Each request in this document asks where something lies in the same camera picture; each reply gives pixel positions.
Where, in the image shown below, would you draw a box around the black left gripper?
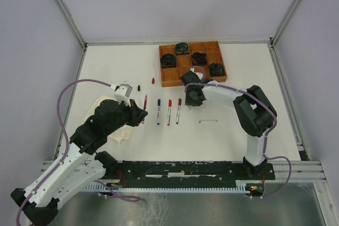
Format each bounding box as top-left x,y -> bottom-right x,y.
105,97 -> 148,135

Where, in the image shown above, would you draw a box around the white pen brown end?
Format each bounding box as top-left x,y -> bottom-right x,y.
176,105 -> 181,124

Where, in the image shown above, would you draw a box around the white marker red end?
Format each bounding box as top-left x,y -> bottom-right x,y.
167,106 -> 171,126

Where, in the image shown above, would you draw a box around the white marker blue end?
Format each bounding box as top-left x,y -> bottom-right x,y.
157,105 -> 161,125

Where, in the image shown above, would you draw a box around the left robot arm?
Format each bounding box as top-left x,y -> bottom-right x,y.
11,100 -> 148,225

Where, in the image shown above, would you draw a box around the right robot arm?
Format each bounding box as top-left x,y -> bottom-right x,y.
180,70 -> 277,179

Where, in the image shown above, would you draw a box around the thin white pen red end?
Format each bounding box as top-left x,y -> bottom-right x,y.
199,120 -> 218,123

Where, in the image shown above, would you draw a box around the cream folded cloth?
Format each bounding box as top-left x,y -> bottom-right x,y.
83,95 -> 134,143

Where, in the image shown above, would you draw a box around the wooden compartment tray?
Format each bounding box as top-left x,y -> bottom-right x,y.
159,41 -> 228,87

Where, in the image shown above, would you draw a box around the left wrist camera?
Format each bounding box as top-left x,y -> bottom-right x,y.
110,84 -> 132,106

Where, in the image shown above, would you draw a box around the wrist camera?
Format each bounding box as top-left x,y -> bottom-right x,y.
190,67 -> 204,74
110,84 -> 132,106

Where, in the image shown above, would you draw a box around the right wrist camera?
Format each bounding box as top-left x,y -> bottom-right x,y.
190,67 -> 204,74

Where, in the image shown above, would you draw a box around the coiled black cable front right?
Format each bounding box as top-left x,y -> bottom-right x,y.
208,63 -> 226,77

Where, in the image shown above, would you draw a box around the coiled black cable centre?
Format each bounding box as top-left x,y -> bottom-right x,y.
191,52 -> 208,66

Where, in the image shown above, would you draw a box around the coiled black cable left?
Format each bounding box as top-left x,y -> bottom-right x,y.
160,53 -> 177,68

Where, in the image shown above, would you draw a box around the coiled green black cable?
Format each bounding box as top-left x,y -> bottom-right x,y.
174,42 -> 191,56

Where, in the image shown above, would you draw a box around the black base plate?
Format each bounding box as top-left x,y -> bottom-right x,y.
94,151 -> 275,185

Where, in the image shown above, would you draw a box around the aluminium frame back rail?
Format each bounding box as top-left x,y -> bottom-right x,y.
86,40 -> 271,47

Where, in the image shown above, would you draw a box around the white slotted cable duct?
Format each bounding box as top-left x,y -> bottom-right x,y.
82,178 -> 261,193

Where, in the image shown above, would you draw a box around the aluminium frame left post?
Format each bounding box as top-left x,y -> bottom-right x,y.
54,0 -> 87,49

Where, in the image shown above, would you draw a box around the aluminium frame post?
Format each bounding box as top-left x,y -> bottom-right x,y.
270,0 -> 303,48
54,0 -> 87,49

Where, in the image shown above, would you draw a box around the aluminium frame right post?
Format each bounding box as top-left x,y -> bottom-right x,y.
270,0 -> 303,48

